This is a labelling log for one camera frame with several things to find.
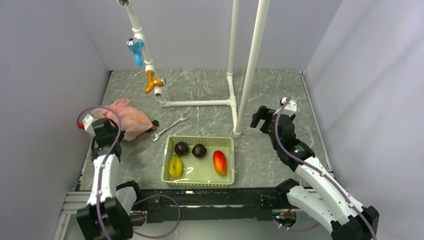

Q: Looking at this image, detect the pink plastic bag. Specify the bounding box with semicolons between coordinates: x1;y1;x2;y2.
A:
105;98;152;142

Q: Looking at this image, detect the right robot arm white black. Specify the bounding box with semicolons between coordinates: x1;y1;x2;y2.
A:
250;105;380;240

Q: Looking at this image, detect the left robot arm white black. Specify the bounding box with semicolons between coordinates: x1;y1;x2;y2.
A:
76;116;144;240

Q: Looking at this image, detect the dark fake fruit with orange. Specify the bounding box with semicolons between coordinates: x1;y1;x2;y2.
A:
145;120;160;133

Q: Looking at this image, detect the red orange fake mango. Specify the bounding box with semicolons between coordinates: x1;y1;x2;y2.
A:
212;150;228;176

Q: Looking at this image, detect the dark purple fake fruit right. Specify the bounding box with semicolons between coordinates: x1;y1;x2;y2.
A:
192;143;207;159

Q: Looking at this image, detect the dark purple fake fruit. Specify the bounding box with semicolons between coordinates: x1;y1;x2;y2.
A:
174;141;190;157
192;143;207;159

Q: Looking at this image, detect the yellow fake mango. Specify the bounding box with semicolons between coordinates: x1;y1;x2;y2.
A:
167;156;183;179

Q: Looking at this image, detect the dark purple fake fruit left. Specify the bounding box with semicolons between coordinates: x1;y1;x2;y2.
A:
174;141;190;157

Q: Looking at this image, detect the silver open-end wrench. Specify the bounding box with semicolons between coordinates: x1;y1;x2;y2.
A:
150;111;190;142

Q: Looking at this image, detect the orange tap valve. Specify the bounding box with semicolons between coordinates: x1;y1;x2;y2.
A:
144;70;166;94

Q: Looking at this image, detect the pale green plastic basket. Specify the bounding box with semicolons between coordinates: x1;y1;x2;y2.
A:
160;135;235;188

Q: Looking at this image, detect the blue tap valve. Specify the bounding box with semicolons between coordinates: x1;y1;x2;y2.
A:
126;37;144;67

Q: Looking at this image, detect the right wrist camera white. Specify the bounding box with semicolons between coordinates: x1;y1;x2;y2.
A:
280;97;298;117

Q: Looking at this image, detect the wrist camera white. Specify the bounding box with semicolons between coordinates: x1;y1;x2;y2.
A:
280;97;298;117
77;113;98;138

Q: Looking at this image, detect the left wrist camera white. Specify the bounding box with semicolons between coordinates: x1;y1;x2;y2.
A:
77;113;98;138

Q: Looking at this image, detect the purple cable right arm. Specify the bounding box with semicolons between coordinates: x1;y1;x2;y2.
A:
273;96;379;240

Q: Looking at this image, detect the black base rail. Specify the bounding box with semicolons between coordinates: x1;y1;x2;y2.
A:
132;187;294;223

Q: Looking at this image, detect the white PVC pipe frame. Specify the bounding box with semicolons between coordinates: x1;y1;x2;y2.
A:
116;0;271;139

